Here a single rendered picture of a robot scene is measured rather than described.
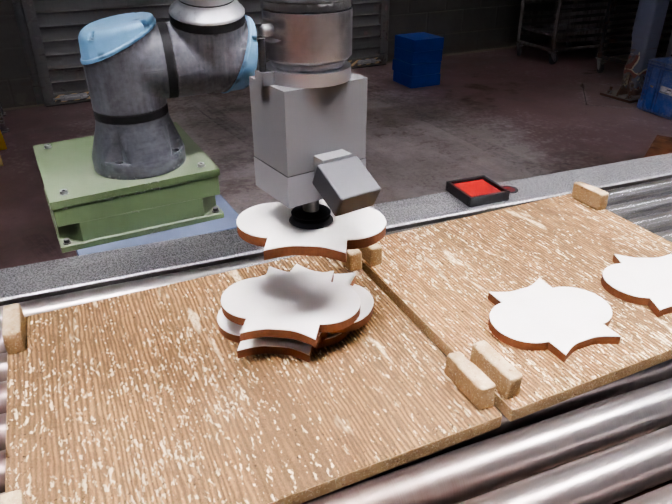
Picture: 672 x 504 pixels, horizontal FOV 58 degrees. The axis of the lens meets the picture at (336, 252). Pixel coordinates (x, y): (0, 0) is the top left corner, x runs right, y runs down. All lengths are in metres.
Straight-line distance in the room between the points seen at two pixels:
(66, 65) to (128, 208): 4.29
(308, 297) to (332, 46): 0.26
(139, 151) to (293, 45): 0.55
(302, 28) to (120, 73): 0.53
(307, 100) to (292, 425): 0.28
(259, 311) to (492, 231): 0.40
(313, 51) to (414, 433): 0.33
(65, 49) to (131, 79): 4.28
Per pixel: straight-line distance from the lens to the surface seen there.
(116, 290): 0.81
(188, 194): 1.03
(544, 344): 0.67
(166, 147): 1.03
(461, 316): 0.70
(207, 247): 0.88
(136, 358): 0.66
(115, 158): 1.04
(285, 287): 0.66
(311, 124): 0.52
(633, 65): 5.54
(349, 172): 0.52
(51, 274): 0.89
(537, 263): 0.83
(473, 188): 1.04
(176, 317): 0.71
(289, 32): 0.51
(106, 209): 1.01
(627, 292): 0.78
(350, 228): 0.58
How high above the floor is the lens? 1.34
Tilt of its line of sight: 29 degrees down
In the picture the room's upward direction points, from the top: straight up
